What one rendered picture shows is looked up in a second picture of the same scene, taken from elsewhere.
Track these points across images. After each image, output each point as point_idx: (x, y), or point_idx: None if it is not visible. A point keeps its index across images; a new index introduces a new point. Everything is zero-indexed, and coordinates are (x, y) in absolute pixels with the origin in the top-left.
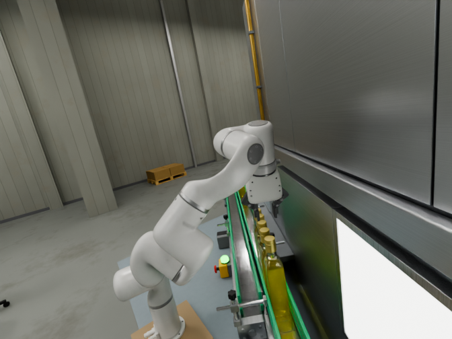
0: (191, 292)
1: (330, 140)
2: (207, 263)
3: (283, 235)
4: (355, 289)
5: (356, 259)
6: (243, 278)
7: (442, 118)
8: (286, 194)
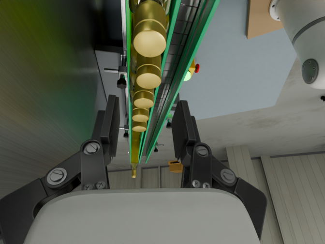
0: (233, 49)
1: None
2: (198, 80)
3: (102, 85)
4: None
5: None
6: (181, 35)
7: None
8: (11, 213)
